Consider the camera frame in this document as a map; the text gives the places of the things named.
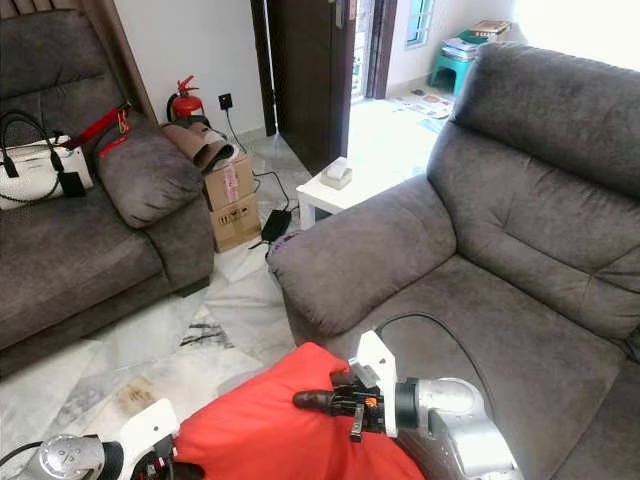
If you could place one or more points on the black wall socket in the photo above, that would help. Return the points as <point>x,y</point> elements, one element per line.
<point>225,101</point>

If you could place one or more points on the green plastic stool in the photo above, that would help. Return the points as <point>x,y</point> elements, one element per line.
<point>453,70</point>

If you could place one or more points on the beige tissue box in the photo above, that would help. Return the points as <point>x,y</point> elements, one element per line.
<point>337,175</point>

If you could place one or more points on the red fire extinguisher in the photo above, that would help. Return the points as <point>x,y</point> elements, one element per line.
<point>186,103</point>

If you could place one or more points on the purple waste basket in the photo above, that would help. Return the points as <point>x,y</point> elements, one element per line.
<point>280,243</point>

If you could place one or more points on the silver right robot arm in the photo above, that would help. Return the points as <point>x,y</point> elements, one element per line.
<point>460,420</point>

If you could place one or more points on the grey long fabric sofa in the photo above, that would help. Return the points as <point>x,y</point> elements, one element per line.
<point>60,255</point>

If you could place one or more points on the brown rolled mat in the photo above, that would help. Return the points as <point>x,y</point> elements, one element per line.
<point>195,142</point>

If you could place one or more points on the red pillow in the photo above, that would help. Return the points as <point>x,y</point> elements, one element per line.
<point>260,430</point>

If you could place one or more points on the louvred glass window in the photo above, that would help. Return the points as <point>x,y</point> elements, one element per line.
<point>420,20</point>

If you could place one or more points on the brown cardboard box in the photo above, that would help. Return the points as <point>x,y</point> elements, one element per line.
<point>234,208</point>

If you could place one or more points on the dark grey fabric loveseat sofa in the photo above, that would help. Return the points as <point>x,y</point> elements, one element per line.
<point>530,220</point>

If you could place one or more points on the dark brown wooden door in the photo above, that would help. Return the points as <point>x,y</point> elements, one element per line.
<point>305,80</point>

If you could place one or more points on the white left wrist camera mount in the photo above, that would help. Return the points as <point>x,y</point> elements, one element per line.
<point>152,425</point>

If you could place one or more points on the white side table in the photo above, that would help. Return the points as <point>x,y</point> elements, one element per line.
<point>375,180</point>

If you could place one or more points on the newspaper sheet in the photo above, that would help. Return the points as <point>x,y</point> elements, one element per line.
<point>422,104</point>

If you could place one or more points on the black power adapter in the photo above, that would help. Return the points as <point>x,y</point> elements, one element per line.
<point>276,225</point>

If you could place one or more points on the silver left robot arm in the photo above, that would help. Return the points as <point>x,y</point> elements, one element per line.
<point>75,460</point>

